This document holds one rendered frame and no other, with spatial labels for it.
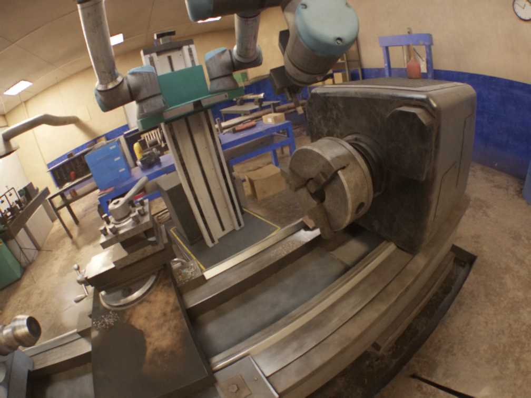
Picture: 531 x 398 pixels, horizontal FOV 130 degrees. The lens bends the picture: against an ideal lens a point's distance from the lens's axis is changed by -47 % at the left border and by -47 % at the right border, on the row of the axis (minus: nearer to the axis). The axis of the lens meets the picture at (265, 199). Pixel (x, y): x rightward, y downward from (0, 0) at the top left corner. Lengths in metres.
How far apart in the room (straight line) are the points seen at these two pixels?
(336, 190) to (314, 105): 0.38
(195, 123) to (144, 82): 0.51
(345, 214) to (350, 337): 0.31
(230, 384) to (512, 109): 3.93
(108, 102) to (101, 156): 1.19
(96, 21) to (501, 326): 2.70
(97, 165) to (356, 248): 2.23
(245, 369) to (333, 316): 0.27
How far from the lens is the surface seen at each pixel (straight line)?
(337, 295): 0.68
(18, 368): 1.12
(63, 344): 1.07
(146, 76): 1.28
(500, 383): 1.77
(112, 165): 2.41
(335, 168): 0.52
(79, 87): 7.79
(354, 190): 0.56
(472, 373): 1.67
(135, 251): 0.70
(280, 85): 0.50
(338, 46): 0.34
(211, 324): 0.86
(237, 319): 0.83
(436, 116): 0.60
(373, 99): 0.67
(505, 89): 3.86
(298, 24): 0.34
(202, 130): 1.62
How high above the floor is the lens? 1.40
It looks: 29 degrees down
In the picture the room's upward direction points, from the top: 13 degrees counter-clockwise
